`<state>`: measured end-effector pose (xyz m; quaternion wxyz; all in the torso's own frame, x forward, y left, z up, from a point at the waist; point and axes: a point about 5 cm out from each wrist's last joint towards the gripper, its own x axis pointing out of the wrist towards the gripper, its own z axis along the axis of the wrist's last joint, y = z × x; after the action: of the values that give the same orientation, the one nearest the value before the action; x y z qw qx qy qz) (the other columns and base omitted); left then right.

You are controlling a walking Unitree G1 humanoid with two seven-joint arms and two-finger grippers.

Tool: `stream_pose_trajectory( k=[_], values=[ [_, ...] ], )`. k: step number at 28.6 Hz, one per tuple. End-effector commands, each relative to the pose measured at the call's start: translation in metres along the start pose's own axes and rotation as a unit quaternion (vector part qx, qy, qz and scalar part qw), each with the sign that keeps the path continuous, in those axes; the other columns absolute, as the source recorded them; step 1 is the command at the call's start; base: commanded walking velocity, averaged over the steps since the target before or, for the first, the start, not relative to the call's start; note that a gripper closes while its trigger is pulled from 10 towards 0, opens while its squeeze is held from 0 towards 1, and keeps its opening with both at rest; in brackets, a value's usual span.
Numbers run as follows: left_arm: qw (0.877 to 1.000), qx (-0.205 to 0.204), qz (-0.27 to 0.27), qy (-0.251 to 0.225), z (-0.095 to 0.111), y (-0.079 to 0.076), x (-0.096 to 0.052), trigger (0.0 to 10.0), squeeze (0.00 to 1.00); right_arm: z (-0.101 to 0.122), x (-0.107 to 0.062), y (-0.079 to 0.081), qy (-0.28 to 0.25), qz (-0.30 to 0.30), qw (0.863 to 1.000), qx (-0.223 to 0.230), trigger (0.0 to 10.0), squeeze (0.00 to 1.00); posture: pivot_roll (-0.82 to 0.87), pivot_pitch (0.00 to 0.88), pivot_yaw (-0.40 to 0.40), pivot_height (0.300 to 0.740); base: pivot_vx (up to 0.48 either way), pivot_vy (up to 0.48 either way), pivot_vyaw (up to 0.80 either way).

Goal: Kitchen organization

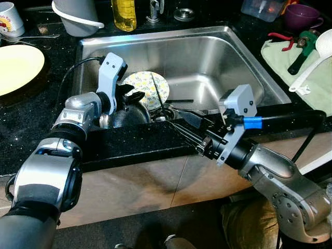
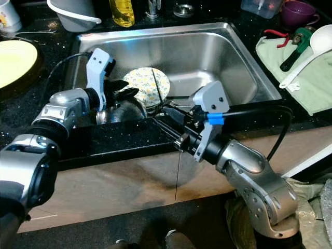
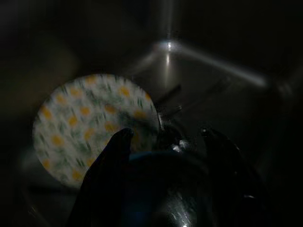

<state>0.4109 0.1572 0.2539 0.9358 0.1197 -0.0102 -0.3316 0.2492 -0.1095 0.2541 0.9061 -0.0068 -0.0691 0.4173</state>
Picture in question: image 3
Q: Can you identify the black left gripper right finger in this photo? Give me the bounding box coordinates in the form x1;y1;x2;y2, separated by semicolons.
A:
199;127;269;227

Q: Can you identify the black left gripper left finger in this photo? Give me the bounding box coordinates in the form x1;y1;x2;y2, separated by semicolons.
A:
68;127;135;227

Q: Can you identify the stainless steel bowl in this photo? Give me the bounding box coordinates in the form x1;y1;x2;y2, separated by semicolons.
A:
127;125;214;227

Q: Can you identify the floral print plate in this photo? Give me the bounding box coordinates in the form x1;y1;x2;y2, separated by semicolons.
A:
32;73;159;190

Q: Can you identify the stainless steel sink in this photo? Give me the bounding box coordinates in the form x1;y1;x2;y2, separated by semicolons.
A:
0;0;303;227

